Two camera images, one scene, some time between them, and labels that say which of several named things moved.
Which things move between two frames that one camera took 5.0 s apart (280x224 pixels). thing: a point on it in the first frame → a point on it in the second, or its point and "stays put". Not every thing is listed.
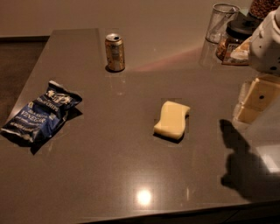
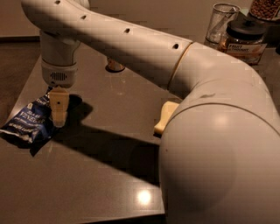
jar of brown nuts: x=261 y=8 stays put
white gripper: x=266 y=49 → x=59 y=73
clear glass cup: x=220 y=15 stays put
